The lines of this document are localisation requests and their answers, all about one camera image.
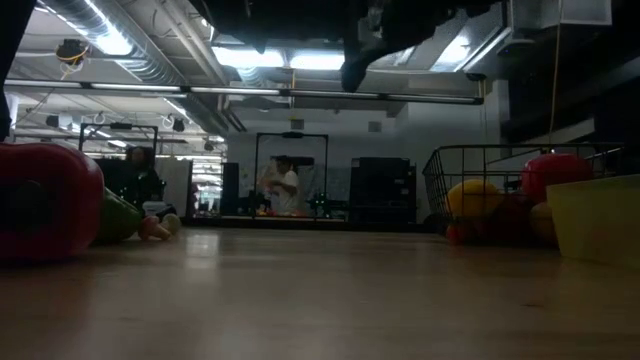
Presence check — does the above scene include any yellow hanging cable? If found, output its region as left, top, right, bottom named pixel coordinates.
left=548, top=0, right=564, bottom=146

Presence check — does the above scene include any yellow black cable reel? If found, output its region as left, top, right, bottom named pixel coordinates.
left=54, top=38, right=91, bottom=66

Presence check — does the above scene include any dark red toy fruit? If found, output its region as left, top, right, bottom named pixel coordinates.
left=482, top=197, right=534, bottom=245

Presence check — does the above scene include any white partition panel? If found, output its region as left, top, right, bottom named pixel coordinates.
left=154, top=157, right=194, bottom=217

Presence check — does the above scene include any yellow toy lemon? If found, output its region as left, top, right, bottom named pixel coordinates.
left=446, top=178, right=504, bottom=219

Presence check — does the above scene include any large orange-red toy tomato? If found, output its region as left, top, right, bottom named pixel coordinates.
left=519, top=152, right=595, bottom=202

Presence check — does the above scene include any yellow-orange toy fruit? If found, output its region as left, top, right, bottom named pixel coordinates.
left=528, top=200, right=559, bottom=246

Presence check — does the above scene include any long ceiling light rail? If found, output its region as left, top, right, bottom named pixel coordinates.
left=3, top=78, right=485, bottom=106

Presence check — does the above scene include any wire mesh basket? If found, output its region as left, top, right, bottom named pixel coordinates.
left=422, top=143, right=626, bottom=246

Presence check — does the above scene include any tan toy mushroom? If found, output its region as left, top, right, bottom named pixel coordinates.
left=138, top=213, right=183, bottom=242

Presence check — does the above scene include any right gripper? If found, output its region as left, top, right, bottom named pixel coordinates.
left=189, top=0, right=506, bottom=94

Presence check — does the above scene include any person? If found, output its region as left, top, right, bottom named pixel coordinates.
left=258, top=154, right=302, bottom=217
left=122, top=145, right=169, bottom=209

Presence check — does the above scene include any ribbed ventilation duct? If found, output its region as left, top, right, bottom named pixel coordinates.
left=42, top=0, right=231, bottom=134

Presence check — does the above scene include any green toy pepper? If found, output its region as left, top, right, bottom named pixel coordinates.
left=93, top=187, right=145, bottom=246

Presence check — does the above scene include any black upright speaker box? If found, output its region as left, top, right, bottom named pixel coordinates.
left=219, top=162, right=240, bottom=217

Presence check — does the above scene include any black cabinet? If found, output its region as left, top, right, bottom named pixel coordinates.
left=348, top=156, right=418, bottom=225

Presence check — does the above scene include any yellow-green plastic tray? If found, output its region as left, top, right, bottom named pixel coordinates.
left=545, top=173, right=640, bottom=266

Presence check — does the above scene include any bright ceiling light panel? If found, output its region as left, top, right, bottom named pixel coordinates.
left=212, top=46, right=286, bottom=69
left=289, top=52, right=346, bottom=71

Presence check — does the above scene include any large red bell pepper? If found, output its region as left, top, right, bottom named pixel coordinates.
left=0, top=142, right=106, bottom=262

